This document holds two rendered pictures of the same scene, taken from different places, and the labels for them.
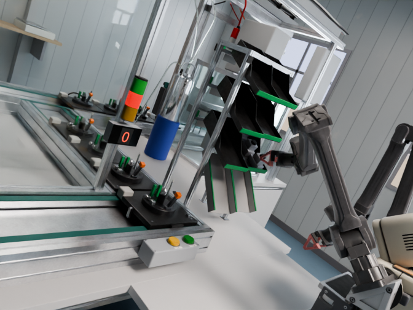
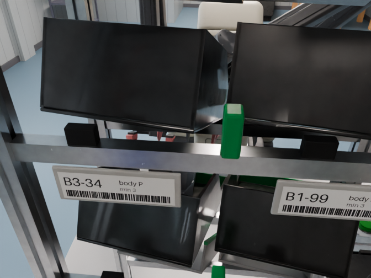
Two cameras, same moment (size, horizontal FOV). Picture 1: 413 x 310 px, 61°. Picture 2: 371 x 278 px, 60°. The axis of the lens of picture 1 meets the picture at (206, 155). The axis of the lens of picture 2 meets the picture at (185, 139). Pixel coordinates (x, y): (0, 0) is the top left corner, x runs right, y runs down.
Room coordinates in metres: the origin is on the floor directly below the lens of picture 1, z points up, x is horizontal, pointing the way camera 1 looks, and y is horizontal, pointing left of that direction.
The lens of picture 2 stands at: (1.82, 0.14, 1.59)
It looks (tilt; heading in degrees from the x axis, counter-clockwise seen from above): 34 degrees down; 235
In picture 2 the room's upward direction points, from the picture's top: straight up
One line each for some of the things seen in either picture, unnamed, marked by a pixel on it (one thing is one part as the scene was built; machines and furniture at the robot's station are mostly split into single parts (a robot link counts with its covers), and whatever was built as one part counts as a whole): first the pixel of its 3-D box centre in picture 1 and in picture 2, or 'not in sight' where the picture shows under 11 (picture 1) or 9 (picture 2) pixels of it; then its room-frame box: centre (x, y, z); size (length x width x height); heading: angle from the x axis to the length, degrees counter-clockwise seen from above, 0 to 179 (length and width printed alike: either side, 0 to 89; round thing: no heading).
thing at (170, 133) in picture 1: (161, 137); not in sight; (2.26, 0.32, 0.99); 0.16 x 0.16 x 0.27
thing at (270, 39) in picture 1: (247, 87); not in sight; (2.65, -0.08, 1.50); 0.38 x 0.21 x 0.88; 50
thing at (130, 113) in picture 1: (129, 112); not in sight; (1.21, 0.31, 1.28); 0.05 x 0.05 x 0.05
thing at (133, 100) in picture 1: (134, 99); not in sight; (1.21, 0.31, 1.33); 0.05 x 0.05 x 0.05
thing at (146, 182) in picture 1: (128, 166); not in sight; (1.45, 0.29, 1.01); 0.24 x 0.24 x 0.13; 50
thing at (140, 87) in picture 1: (138, 85); not in sight; (1.21, 0.31, 1.38); 0.05 x 0.05 x 0.05
